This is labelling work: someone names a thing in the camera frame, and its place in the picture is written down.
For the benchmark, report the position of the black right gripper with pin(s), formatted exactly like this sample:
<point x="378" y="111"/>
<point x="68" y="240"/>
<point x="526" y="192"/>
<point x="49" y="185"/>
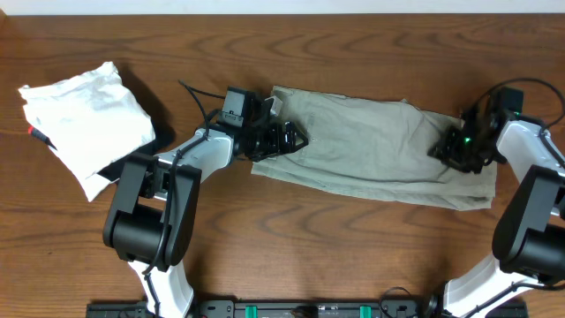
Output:
<point x="446" y="152"/>

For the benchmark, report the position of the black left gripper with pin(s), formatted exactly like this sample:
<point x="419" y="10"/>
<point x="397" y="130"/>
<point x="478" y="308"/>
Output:
<point x="284" y="145"/>

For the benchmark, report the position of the khaki shorts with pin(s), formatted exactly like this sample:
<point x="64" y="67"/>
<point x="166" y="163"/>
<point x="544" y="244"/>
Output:
<point x="374" y="150"/>

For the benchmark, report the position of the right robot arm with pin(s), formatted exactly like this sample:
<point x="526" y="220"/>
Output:
<point x="527" y="250"/>

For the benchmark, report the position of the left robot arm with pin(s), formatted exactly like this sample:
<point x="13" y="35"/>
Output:
<point x="151" y="217"/>

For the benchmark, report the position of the folded black garment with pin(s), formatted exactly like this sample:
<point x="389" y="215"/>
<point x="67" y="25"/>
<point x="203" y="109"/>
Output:
<point x="164" y="135"/>

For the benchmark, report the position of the folded white shirt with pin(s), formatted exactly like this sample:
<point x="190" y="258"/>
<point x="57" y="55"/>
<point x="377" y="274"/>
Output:
<point x="92" y="120"/>

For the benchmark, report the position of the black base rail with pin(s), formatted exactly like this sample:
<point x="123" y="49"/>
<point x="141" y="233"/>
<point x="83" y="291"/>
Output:
<point x="404" y="306"/>

